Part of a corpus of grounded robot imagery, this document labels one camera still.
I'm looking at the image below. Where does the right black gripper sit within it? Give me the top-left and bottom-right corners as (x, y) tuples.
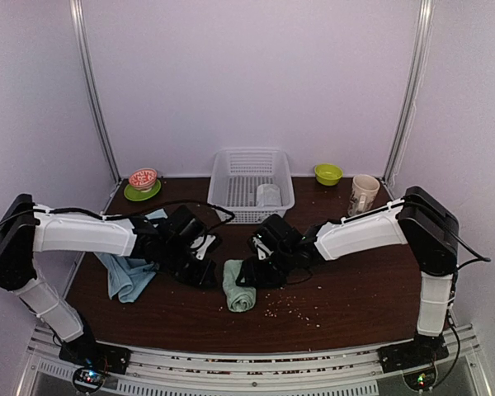
(236, 247), (295, 289)

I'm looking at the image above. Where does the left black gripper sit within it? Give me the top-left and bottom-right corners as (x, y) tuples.
(160, 240), (218, 289)

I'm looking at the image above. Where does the green panda towel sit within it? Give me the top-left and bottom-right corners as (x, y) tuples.
(222, 259), (257, 313)

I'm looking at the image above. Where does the light blue towel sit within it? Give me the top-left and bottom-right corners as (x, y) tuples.
(97, 208), (168, 304)

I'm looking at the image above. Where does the white plastic basket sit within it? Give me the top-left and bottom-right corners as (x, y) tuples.
(207, 148), (295, 224)

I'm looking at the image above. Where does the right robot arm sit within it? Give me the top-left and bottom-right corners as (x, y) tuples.
(236, 186), (489, 365)

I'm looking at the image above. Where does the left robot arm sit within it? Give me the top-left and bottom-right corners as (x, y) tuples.
(0, 194), (219, 366)

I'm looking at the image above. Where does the rolled grey towel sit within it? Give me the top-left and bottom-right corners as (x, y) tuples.
(256, 183), (281, 207)

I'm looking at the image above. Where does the green plate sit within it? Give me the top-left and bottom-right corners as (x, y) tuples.
(124, 179), (162, 202)

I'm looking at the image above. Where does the red patterned bowl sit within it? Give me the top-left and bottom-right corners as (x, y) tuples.
(129, 168), (158, 192)

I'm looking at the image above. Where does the lime green bowl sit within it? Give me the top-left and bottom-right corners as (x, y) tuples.
(314, 163), (343, 186)

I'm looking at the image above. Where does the cream printed mug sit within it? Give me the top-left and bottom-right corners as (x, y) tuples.
(347, 174), (380, 216)

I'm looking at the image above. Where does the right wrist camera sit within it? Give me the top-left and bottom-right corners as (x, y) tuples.
(252, 237), (273, 261)

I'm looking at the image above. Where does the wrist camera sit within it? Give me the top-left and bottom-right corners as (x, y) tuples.
(252, 237), (273, 261)
(190, 233), (222, 261)

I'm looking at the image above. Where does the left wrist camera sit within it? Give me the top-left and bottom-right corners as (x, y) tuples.
(190, 233), (222, 261)

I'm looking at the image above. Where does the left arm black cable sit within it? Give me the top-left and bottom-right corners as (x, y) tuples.
(0, 200), (236, 248)

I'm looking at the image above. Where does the front aluminium rail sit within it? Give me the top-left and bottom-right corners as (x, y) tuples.
(16, 337), (494, 395)

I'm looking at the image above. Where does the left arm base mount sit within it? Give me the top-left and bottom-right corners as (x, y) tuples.
(59, 343), (131, 394)

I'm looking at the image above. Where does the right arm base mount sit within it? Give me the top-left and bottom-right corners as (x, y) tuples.
(378, 341), (449, 392)

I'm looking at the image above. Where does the left aluminium frame post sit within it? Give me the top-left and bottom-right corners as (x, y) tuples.
(69, 0), (122, 184)

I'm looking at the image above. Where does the aluminium frame post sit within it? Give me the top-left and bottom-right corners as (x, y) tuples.
(69, 0), (122, 184)
(383, 0), (435, 189)

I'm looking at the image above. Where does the right aluminium frame post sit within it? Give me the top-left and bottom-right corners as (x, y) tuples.
(383, 0), (435, 189)

